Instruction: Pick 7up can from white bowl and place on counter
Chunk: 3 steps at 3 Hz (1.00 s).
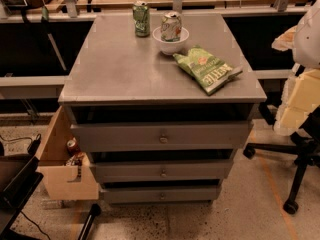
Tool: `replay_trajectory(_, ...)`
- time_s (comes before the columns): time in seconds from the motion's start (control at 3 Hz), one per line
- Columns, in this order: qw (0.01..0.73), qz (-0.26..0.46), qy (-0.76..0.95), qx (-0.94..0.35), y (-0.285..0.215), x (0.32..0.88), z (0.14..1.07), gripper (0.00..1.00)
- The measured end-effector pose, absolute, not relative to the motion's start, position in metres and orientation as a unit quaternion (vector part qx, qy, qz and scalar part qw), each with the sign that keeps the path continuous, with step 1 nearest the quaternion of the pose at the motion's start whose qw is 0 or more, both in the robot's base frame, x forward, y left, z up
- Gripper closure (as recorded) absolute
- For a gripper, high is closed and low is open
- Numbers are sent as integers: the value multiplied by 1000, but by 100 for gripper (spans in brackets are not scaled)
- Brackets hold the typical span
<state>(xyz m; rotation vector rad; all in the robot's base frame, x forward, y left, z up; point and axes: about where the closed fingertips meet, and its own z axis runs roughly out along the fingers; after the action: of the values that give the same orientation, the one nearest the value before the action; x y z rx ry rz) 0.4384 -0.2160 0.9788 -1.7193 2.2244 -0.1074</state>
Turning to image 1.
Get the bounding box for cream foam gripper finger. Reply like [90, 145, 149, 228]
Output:
[273, 69, 320, 136]

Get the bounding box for white 7up can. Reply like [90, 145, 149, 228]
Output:
[160, 11, 182, 42]

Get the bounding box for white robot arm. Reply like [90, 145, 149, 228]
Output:
[272, 0, 320, 136]

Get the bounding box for white bowl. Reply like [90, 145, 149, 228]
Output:
[152, 27, 189, 55]

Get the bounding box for green soda can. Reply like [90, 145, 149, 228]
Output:
[132, 0, 150, 37]

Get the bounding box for red soda can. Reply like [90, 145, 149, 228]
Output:
[66, 139, 80, 155]

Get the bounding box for black office chair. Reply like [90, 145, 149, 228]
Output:
[242, 101, 320, 215]

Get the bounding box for top grey drawer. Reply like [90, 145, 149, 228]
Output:
[71, 121, 252, 153]

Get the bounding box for grey drawer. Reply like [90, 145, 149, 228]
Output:
[90, 159, 233, 183]
[101, 186, 221, 204]
[71, 121, 252, 153]

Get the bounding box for green chip bag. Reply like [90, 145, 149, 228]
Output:
[173, 46, 243, 95]

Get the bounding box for bottom grey drawer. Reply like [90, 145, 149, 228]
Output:
[101, 186, 221, 204]

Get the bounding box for middle grey drawer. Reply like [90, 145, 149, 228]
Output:
[90, 159, 233, 183]

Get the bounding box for wooden side box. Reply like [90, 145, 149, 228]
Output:
[36, 107, 99, 200]

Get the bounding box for black equipment at left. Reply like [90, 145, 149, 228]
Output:
[0, 154, 45, 240]

